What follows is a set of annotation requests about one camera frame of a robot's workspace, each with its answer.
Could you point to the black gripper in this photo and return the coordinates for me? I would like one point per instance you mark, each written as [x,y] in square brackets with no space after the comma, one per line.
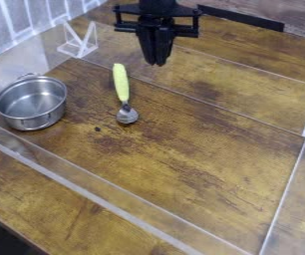
[141,16]

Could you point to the clear acrylic barrier front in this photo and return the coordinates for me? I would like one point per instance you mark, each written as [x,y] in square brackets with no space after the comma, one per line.
[163,224]

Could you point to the green handled metal spoon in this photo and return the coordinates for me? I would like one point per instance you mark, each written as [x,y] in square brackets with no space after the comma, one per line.
[127,114]

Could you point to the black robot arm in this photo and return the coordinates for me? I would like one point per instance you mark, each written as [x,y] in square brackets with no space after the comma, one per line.
[157,2]

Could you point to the clear acrylic triangle bracket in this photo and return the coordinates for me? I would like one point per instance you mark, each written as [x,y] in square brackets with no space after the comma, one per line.
[79,47]

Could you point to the small steel pot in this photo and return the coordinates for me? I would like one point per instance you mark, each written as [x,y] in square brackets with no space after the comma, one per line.
[34,102]

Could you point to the black strip on table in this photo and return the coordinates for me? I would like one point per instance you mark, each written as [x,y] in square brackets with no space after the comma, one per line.
[242,18]

